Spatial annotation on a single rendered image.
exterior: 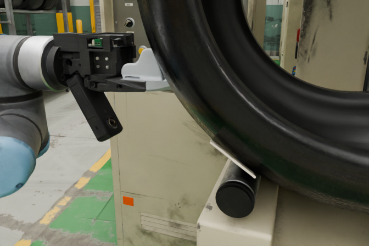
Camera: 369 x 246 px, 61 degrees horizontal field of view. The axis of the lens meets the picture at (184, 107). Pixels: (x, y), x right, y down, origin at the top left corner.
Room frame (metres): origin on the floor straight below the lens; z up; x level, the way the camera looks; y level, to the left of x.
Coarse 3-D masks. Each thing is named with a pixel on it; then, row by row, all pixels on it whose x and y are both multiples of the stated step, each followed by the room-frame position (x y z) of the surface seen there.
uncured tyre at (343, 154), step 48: (144, 0) 0.35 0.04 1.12; (192, 0) 0.31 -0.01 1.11; (240, 0) 0.57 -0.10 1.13; (192, 48) 0.31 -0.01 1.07; (240, 48) 0.56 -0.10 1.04; (192, 96) 0.32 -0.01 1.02; (240, 96) 0.29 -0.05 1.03; (288, 96) 0.53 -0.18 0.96; (336, 96) 0.51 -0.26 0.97; (240, 144) 0.30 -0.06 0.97; (288, 144) 0.28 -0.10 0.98; (336, 144) 0.28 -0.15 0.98; (336, 192) 0.27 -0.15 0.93
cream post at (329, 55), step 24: (312, 0) 0.63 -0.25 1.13; (336, 0) 0.62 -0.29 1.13; (360, 0) 0.60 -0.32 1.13; (312, 24) 0.63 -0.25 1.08; (336, 24) 0.62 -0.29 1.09; (360, 24) 0.60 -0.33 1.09; (312, 48) 0.63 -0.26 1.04; (336, 48) 0.61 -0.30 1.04; (360, 48) 0.60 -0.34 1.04; (312, 72) 0.63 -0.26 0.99; (336, 72) 0.61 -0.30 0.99; (360, 72) 0.60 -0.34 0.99
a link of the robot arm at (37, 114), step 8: (24, 96) 0.51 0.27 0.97; (32, 96) 0.53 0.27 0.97; (40, 96) 0.55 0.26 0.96; (0, 104) 0.50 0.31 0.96; (8, 104) 0.50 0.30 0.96; (16, 104) 0.51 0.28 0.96; (24, 104) 0.51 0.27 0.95; (32, 104) 0.52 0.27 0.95; (40, 104) 0.54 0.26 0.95; (0, 112) 0.50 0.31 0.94; (8, 112) 0.49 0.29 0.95; (16, 112) 0.49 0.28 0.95; (24, 112) 0.50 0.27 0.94; (32, 112) 0.52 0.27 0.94; (40, 112) 0.54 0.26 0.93; (32, 120) 0.49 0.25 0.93; (40, 120) 0.52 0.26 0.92; (40, 128) 0.50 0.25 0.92; (48, 136) 0.56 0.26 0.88; (48, 144) 0.55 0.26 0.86; (40, 152) 0.52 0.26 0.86
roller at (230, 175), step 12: (228, 168) 0.36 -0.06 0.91; (240, 168) 0.34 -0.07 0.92; (228, 180) 0.32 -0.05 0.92; (240, 180) 0.31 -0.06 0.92; (252, 180) 0.33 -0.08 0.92; (216, 192) 0.31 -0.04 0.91; (228, 192) 0.31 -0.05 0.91; (240, 192) 0.30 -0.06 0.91; (252, 192) 0.31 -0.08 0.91; (228, 204) 0.31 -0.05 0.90; (240, 204) 0.30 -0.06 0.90; (252, 204) 0.30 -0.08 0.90; (240, 216) 0.30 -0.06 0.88
